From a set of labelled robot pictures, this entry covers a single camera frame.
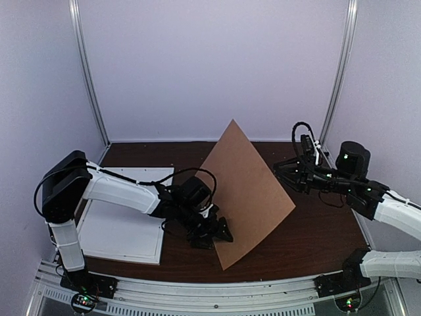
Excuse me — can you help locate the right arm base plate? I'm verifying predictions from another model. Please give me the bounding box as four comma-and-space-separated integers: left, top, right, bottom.
314, 249, 372, 298

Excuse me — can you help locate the brown backing board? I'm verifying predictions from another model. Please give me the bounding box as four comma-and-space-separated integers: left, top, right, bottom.
198, 120, 295, 270

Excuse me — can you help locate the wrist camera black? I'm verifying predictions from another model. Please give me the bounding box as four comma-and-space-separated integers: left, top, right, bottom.
178, 176, 211, 208
335, 141, 371, 178

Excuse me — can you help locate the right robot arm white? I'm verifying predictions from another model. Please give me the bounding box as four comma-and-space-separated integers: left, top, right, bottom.
273, 155, 420, 291

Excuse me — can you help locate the aluminium corner post right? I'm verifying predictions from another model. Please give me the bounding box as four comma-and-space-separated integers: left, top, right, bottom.
320, 0, 359, 147

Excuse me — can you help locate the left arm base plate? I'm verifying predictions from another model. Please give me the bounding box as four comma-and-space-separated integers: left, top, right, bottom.
60, 268, 118, 299

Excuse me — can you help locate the right controller board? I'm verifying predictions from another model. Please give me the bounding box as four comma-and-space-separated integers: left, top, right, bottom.
334, 293, 362, 313

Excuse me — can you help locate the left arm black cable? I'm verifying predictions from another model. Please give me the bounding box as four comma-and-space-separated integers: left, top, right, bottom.
131, 167, 218, 205

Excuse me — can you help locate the white picture frame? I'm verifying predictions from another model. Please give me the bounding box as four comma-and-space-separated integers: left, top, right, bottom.
74, 166, 176, 266

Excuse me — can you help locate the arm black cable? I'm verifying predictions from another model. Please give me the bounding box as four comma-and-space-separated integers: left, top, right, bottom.
131, 167, 218, 205
291, 121, 322, 165

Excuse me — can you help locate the controller board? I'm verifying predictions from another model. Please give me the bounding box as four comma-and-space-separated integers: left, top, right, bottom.
334, 293, 362, 313
70, 293, 99, 314

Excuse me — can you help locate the aluminium front rail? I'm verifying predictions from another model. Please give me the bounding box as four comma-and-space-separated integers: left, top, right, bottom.
24, 256, 401, 316

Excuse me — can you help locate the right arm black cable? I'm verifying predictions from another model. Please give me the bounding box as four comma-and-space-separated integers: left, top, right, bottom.
291, 121, 322, 165

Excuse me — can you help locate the left controller board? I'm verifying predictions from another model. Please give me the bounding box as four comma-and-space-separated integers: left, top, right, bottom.
70, 293, 99, 314

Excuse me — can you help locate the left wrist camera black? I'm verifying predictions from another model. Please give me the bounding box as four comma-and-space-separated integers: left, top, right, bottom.
178, 176, 211, 208

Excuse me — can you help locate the red and dark photo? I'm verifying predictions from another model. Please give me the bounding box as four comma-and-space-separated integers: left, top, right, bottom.
78, 169, 172, 259

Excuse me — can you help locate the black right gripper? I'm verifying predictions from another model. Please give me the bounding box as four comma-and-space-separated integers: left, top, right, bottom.
271, 158, 354, 198

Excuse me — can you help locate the aluminium corner post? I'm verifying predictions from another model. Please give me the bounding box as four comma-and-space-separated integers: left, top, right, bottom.
320, 0, 359, 147
68, 0, 111, 147

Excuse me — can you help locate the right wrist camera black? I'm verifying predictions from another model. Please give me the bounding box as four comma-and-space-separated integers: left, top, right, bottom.
335, 141, 371, 178

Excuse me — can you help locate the aluminium corner post left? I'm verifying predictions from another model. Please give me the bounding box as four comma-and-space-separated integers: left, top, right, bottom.
68, 0, 111, 147

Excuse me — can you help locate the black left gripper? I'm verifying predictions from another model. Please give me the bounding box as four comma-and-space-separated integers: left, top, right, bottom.
176, 203, 234, 249

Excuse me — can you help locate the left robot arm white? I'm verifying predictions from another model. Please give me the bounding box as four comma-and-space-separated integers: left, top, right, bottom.
34, 150, 234, 292

